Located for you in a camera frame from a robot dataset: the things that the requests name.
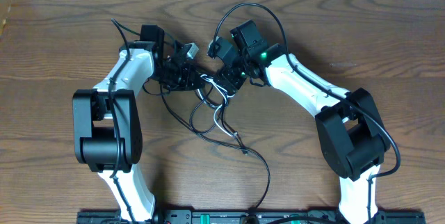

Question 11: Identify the right camera black cable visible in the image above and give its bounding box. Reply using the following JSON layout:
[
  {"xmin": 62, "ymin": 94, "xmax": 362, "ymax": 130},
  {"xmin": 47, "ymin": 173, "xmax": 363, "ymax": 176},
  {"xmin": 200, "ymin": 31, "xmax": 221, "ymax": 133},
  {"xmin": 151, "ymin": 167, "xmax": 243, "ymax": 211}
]
[{"xmin": 211, "ymin": 2, "xmax": 402, "ymax": 224}]

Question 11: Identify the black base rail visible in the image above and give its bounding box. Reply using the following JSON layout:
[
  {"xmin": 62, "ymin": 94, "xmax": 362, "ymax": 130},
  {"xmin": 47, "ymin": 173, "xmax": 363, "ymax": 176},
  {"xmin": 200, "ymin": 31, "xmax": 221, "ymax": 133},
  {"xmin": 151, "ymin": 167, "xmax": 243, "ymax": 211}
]
[{"xmin": 76, "ymin": 209, "xmax": 426, "ymax": 224}]

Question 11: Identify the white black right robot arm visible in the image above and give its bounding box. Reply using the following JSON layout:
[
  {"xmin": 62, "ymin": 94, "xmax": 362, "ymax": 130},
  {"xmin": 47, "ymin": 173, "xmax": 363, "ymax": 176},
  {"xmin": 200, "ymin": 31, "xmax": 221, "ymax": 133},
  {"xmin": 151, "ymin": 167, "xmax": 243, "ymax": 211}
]
[{"xmin": 208, "ymin": 20, "xmax": 393, "ymax": 223}]

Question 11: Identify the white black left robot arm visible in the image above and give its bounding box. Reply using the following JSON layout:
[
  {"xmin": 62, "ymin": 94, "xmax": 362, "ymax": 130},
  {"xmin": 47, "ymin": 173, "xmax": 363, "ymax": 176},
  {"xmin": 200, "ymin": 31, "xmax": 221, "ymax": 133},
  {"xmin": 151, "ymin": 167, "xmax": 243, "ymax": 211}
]
[{"xmin": 72, "ymin": 24, "xmax": 204, "ymax": 223}]

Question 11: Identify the black white braided cable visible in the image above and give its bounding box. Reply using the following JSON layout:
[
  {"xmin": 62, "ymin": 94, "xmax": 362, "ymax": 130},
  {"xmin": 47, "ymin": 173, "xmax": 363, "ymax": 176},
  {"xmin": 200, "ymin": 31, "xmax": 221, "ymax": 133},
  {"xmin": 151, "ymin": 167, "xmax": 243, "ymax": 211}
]
[{"xmin": 159, "ymin": 77, "xmax": 271, "ymax": 211}]

